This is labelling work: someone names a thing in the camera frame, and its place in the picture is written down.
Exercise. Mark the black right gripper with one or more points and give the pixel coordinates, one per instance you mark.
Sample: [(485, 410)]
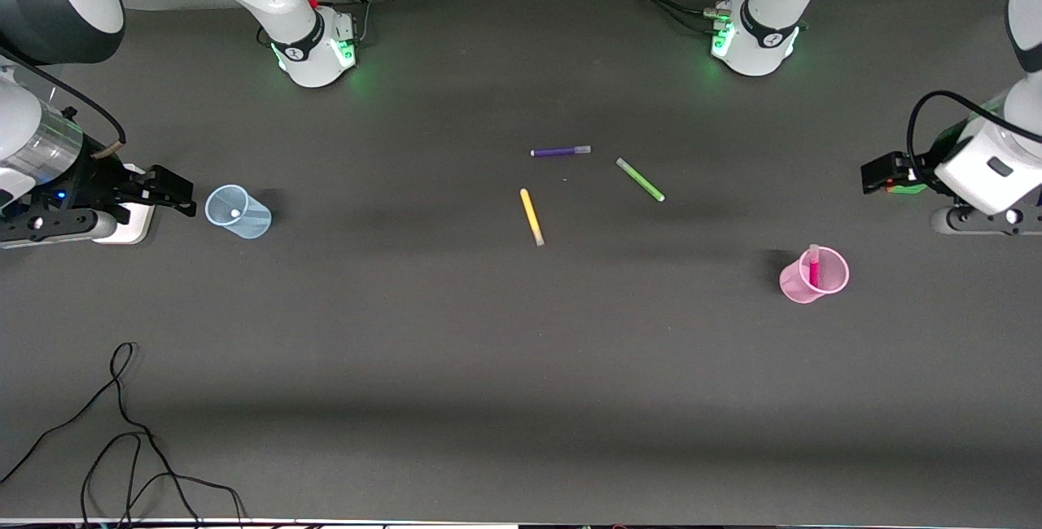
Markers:
[(94, 185)]

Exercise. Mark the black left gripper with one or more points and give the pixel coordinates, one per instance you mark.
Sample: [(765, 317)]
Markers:
[(918, 170)]

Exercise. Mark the pink marker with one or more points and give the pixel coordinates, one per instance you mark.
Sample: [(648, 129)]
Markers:
[(813, 268)]

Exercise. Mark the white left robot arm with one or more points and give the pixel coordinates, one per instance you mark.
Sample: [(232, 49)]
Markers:
[(769, 32)]

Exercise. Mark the colourful puzzle cube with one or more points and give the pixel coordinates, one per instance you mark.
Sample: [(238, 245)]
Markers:
[(908, 187)]

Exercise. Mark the white desk lamp base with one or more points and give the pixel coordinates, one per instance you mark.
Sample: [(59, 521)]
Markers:
[(134, 226)]

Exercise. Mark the translucent blue cup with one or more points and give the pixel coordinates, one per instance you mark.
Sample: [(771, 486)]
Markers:
[(244, 220)]

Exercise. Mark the translucent pink cup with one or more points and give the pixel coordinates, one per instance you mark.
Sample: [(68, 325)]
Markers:
[(794, 281)]

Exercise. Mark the green marker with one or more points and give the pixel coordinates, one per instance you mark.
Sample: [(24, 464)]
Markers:
[(640, 180)]

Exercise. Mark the purple marker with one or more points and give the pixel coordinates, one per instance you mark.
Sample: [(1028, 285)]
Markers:
[(560, 151)]

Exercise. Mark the yellow marker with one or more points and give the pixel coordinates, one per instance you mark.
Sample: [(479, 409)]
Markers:
[(531, 216)]

